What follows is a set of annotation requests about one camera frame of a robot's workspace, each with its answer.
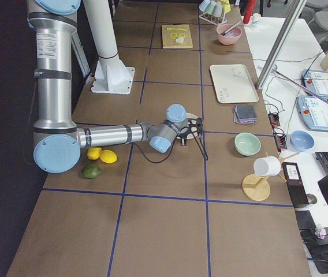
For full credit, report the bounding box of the pink bowl with ice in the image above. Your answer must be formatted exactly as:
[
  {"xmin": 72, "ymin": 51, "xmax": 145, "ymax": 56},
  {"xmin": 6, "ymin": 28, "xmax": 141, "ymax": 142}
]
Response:
[{"xmin": 216, "ymin": 24, "xmax": 243, "ymax": 46}]

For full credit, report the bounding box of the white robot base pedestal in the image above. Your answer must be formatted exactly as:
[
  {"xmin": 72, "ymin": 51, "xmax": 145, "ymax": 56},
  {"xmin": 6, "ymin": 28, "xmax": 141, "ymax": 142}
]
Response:
[{"xmin": 83, "ymin": 0, "xmax": 135, "ymax": 95}]

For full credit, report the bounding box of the white bear tray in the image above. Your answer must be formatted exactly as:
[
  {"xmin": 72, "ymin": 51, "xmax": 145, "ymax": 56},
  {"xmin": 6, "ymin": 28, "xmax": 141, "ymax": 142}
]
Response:
[{"xmin": 210, "ymin": 64, "xmax": 259, "ymax": 104}]

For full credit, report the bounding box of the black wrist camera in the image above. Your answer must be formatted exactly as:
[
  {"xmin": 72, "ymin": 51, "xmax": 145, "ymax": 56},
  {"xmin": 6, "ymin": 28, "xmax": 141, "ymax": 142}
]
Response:
[{"xmin": 181, "ymin": 138, "xmax": 187, "ymax": 146}]

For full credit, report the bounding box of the cream round plate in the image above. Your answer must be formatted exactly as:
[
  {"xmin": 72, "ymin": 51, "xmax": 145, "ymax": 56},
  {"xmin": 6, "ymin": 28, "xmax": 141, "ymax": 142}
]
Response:
[{"xmin": 175, "ymin": 113, "xmax": 203, "ymax": 141}]

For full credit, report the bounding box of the cup rack with cups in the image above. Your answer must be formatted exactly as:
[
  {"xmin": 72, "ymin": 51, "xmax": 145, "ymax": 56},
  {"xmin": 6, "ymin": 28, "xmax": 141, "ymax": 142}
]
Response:
[{"xmin": 199, "ymin": 0, "xmax": 231, "ymax": 25}]

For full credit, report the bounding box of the aluminium frame post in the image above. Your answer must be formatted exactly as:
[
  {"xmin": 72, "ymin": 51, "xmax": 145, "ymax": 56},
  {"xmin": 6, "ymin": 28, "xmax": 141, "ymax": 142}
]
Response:
[{"xmin": 256, "ymin": 0, "xmax": 306, "ymax": 89}]

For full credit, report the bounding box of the near teach pendant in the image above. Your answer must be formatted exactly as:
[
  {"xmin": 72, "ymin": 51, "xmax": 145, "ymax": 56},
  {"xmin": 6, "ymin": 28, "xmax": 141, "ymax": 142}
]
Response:
[{"xmin": 297, "ymin": 96, "xmax": 328, "ymax": 132}]

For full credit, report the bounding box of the yellow lemon lower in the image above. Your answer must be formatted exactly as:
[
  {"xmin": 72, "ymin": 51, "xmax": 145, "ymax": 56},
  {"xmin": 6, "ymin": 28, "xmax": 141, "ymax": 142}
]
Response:
[{"xmin": 99, "ymin": 149, "xmax": 118, "ymax": 164}]

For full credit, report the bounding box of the far teach pendant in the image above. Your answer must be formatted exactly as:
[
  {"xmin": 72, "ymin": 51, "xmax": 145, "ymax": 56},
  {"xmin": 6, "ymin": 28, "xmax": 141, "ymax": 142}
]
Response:
[{"xmin": 302, "ymin": 69, "xmax": 328, "ymax": 98}]

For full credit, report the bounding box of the yellow lemon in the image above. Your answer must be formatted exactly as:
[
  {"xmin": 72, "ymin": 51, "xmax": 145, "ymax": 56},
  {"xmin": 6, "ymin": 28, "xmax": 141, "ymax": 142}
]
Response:
[
  {"xmin": 87, "ymin": 147, "xmax": 102, "ymax": 160},
  {"xmin": 99, "ymin": 149, "xmax": 118, "ymax": 164}
]

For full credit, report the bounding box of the blue bowl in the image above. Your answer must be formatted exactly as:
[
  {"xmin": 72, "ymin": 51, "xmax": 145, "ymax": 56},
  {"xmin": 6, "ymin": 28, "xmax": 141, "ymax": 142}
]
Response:
[{"xmin": 290, "ymin": 130, "xmax": 315, "ymax": 152}]

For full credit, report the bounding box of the yellow plastic knife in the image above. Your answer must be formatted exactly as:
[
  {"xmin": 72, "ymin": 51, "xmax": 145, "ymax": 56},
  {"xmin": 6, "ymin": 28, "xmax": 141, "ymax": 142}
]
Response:
[{"xmin": 166, "ymin": 27, "xmax": 187, "ymax": 31}]

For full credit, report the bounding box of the teach pendant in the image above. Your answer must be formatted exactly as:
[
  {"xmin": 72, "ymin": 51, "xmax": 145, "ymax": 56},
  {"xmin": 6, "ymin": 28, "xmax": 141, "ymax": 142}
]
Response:
[
  {"xmin": 297, "ymin": 96, "xmax": 328, "ymax": 132},
  {"xmin": 302, "ymin": 69, "xmax": 328, "ymax": 98}
]

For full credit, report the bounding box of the steel muddler black tip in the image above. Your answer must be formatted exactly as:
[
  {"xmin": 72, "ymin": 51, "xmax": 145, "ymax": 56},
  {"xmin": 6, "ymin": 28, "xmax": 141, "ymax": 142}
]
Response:
[{"xmin": 220, "ymin": 21, "xmax": 241, "ymax": 36}]

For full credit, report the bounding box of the mint green bowl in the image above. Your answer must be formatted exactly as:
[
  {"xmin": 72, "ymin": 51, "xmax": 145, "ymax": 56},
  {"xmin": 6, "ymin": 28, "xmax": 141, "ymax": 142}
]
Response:
[{"xmin": 234, "ymin": 132, "xmax": 261, "ymax": 156}]

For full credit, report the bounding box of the yellow lemon upper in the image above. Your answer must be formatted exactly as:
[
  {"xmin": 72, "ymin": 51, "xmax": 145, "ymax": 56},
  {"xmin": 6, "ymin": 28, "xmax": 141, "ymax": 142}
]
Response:
[{"xmin": 87, "ymin": 147, "xmax": 102, "ymax": 160}]

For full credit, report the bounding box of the wooden mug stand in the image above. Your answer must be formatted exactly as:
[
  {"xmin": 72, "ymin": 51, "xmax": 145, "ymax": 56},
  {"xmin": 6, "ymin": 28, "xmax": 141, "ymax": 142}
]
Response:
[{"xmin": 242, "ymin": 152, "xmax": 299, "ymax": 201}]

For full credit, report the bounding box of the black phone stand box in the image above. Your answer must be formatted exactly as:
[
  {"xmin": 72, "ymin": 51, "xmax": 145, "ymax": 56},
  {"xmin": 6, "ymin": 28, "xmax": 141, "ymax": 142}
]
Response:
[{"xmin": 282, "ymin": 162, "xmax": 309, "ymax": 208}]

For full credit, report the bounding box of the white mug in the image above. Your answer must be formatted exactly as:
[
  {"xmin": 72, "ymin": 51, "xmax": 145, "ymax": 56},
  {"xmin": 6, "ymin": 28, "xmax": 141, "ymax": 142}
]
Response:
[{"xmin": 253, "ymin": 156, "xmax": 281, "ymax": 176}]

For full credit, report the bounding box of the bamboo cutting board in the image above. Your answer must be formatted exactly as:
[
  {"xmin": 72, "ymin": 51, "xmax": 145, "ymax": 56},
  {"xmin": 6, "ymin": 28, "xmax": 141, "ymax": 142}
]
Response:
[{"xmin": 162, "ymin": 24, "xmax": 193, "ymax": 49}]

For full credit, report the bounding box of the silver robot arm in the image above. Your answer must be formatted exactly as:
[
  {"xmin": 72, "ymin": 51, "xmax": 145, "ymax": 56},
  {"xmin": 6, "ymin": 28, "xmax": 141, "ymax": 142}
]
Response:
[{"xmin": 27, "ymin": 1, "xmax": 202, "ymax": 173}]

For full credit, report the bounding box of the white steamed bun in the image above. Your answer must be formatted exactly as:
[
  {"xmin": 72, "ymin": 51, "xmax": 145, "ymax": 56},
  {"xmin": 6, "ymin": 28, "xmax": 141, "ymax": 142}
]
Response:
[{"xmin": 175, "ymin": 36, "xmax": 184, "ymax": 44}]

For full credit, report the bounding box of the red bottle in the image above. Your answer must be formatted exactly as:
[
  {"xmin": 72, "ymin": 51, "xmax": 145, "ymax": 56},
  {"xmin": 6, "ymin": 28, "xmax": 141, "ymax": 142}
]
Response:
[{"xmin": 243, "ymin": 0, "xmax": 256, "ymax": 24}]

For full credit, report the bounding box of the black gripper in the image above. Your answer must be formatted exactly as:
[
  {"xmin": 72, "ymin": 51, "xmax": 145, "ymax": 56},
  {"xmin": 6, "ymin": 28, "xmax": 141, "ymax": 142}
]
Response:
[{"xmin": 177, "ymin": 117, "xmax": 204, "ymax": 140}]

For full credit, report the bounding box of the grey folded cloth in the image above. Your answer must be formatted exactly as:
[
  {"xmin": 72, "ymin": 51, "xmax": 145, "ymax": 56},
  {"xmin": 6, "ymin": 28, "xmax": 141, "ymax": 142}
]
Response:
[{"xmin": 233, "ymin": 105, "xmax": 258, "ymax": 124}]

